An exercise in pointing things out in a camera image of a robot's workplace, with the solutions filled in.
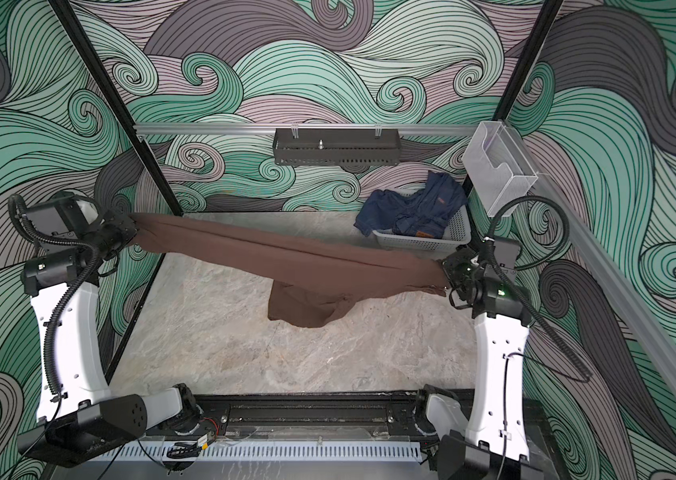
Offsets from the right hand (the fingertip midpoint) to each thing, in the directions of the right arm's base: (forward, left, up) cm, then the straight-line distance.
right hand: (446, 260), depth 70 cm
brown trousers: (+1, +32, -8) cm, 33 cm away
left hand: (+5, +73, +11) cm, 74 cm away
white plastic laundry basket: (+29, -18, -24) cm, 41 cm away
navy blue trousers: (+37, -7, -21) cm, 44 cm away
